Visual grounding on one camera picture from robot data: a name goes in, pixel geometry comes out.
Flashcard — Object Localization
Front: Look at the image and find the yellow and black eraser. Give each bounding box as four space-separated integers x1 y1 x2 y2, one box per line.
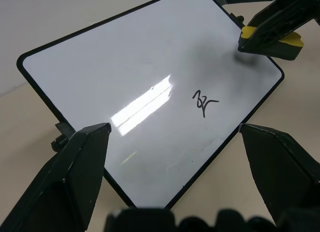
237 24 305 61

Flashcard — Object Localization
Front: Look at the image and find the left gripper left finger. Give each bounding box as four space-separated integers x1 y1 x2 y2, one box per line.
0 122 112 232

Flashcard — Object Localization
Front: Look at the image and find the small black-framed whiteboard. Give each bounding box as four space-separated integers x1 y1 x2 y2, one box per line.
16 0 285 210

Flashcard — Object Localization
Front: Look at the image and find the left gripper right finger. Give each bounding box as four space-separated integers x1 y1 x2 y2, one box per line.
238 122 320 229

